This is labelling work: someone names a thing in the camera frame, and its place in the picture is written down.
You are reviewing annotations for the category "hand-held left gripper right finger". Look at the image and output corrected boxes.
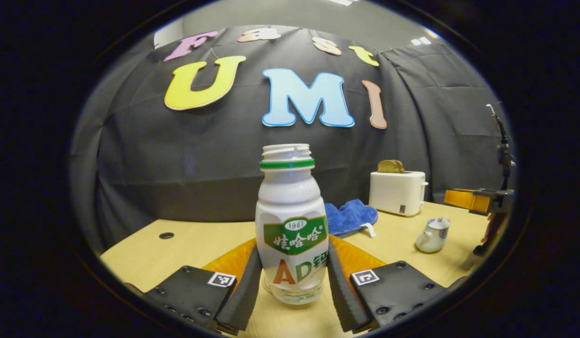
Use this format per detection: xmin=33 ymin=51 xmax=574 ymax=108
xmin=326 ymin=235 xmax=449 ymax=335

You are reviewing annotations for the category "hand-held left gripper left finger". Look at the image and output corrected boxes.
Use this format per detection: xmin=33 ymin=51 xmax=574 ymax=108
xmin=144 ymin=238 xmax=263 ymax=336

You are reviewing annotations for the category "white blue patterned teacup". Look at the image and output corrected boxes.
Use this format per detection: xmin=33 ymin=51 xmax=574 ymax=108
xmin=415 ymin=224 xmax=450 ymax=254

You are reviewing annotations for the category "white water bottle green label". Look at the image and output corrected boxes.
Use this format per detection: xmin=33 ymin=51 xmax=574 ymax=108
xmin=254 ymin=143 xmax=329 ymax=306

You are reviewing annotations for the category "white toaster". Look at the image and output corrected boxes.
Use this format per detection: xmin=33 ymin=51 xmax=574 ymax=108
xmin=368 ymin=170 xmax=429 ymax=217

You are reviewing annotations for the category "brown toast slice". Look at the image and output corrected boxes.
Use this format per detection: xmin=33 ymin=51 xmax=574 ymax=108
xmin=377 ymin=159 xmax=406 ymax=174

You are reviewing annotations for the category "blue towel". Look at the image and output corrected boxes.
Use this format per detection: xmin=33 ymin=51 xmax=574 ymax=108
xmin=324 ymin=199 xmax=379 ymax=238

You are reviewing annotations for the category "black backdrop cloth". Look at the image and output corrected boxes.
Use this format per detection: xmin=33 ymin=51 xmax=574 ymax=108
xmin=69 ymin=23 xmax=516 ymax=256

